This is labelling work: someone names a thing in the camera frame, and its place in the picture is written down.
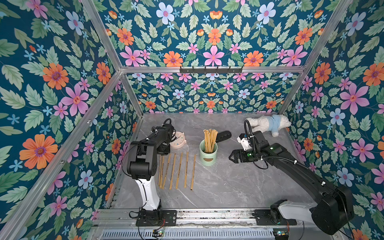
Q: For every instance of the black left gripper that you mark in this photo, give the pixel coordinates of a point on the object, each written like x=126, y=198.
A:
x=167, y=151

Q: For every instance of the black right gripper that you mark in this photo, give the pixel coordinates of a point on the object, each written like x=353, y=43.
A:
x=243, y=155

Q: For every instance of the white plush toy blue shirt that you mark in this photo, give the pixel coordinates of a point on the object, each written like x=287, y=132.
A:
x=273, y=124

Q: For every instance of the bundle of paper straws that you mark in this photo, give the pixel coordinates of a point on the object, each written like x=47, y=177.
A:
x=210, y=140

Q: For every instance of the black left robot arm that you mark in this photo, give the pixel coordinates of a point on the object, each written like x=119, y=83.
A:
x=142, y=162

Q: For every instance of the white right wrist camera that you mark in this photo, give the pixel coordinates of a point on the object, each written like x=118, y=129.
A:
x=245, y=143

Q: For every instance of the round beige kitchen timer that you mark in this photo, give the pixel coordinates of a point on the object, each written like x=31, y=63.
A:
x=178, y=141

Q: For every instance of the black wall hook rail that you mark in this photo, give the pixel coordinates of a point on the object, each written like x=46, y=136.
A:
x=211, y=70

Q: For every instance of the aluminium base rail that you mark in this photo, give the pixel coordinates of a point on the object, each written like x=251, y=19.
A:
x=203, y=224

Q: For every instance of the light green metal cup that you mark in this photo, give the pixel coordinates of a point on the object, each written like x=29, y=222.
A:
x=208, y=159

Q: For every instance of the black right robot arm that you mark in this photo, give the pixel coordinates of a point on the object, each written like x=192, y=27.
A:
x=333, y=205

